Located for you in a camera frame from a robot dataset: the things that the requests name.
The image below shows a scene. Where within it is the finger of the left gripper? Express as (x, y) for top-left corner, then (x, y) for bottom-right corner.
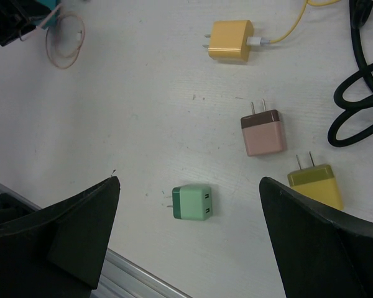
(0, 0), (45, 47)

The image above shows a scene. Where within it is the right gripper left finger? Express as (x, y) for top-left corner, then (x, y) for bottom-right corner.
(0, 176), (121, 298)

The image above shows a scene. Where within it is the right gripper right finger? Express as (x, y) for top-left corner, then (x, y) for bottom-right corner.
(259, 177), (373, 297)

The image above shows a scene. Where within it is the yellow olive charger plug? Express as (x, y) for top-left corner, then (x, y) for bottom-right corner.
(287, 152), (344, 210)

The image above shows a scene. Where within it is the pink brown charger plug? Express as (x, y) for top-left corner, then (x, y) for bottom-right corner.
(240, 99), (287, 156)

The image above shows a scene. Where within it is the green charger plug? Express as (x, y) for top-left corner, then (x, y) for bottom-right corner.
(168, 184), (213, 221)

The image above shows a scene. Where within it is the orange charger plug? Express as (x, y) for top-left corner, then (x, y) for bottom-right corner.
(202, 20), (254, 63)

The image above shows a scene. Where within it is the aluminium front rail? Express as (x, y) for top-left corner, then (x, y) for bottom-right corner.
(0, 175), (193, 298)

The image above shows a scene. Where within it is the pink thin cable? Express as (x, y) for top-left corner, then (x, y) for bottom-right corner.
(45, 11), (86, 70)

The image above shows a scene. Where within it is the yellow usb cable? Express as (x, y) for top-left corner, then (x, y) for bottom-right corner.
(247, 0), (339, 47)

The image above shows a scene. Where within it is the black power cord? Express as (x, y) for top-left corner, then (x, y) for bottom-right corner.
(326, 0), (373, 148)

